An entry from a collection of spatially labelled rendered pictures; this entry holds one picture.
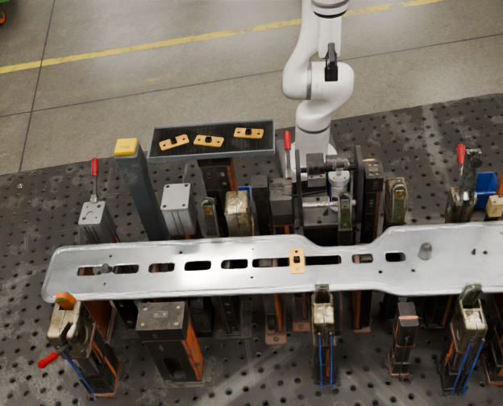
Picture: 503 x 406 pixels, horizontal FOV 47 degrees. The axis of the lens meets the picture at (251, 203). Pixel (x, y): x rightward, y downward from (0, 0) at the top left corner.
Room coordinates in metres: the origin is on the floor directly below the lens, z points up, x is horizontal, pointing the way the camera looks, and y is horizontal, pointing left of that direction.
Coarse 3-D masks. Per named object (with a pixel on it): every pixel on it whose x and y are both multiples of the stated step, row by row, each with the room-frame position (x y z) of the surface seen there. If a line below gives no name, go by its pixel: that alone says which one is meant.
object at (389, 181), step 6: (390, 180) 1.08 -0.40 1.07; (396, 180) 1.08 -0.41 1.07; (402, 180) 1.08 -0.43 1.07; (390, 186) 1.06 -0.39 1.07; (390, 192) 1.04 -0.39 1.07; (390, 198) 1.03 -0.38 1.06; (384, 204) 1.09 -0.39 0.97; (390, 204) 1.03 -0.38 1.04; (384, 210) 1.07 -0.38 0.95; (390, 210) 1.02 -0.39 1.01; (384, 216) 1.09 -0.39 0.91; (384, 222) 1.08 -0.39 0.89; (390, 222) 1.03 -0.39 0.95; (396, 222) 1.02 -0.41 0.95; (402, 222) 1.02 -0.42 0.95; (384, 228) 1.07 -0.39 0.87; (390, 258) 1.02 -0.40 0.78; (396, 258) 1.02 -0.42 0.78
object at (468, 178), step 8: (472, 152) 1.01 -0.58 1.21; (480, 152) 1.00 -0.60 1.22; (464, 160) 1.01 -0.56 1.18; (472, 160) 0.98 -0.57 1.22; (480, 160) 0.97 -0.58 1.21; (464, 168) 1.00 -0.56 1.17; (472, 168) 1.00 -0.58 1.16; (464, 176) 0.99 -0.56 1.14; (472, 176) 1.00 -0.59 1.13; (464, 184) 0.99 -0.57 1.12; (472, 184) 0.99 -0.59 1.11; (472, 192) 0.98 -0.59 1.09; (472, 200) 0.97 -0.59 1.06
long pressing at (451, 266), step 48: (192, 240) 1.04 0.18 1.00; (240, 240) 1.01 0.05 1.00; (288, 240) 0.99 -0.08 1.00; (384, 240) 0.93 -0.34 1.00; (432, 240) 0.91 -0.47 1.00; (480, 240) 0.88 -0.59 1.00; (48, 288) 0.95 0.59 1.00; (96, 288) 0.93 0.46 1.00; (144, 288) 0.90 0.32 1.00; (192, 288) 0.88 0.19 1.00; (240, 288) 0.85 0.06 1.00; (288, 288) 0.83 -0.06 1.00; (336, 288) 0.81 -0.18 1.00; (384, 288) 0.78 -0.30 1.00; (432, 288) 0.76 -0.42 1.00
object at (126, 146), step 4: (120, 140) 1.33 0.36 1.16; (124, 140) 1.33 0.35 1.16; (128, 140) 1.33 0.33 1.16; (132, 140) 1.33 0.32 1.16; (136, 140) 1.33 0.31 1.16; (116, 144) 1.32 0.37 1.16; (120, 144) 1.32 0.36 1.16; (124, 144) 1.31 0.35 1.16; (128, 144) 1.31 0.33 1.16; (132, 144) 1.31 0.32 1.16; (116, 148) 1.30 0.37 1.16; (120, 148) 1.30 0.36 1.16; (124, 148) 1.30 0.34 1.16; (128, 148) 1.29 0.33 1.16; (132, 148) 1.29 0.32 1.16; (116, 152) 1.28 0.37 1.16; (120, 152) 1.28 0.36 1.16; (124, 152) 1.28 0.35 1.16; (128, 152) 1.28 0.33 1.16; (132, 152) 1.28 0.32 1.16
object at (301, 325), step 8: (304, 264) 0.91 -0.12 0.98; (296, 296) 0.90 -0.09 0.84; (304, 296) 0.89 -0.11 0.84; (296, 304) 0.90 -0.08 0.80; (304, 304) 0.89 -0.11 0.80; (296, 312) 0.90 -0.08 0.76; (304, 312) 0.89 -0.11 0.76; (296, 320) 0.90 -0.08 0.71; (304, 320) 0.89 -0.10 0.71; (296, 328) 0.87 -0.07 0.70; (304, 328) 0.87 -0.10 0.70
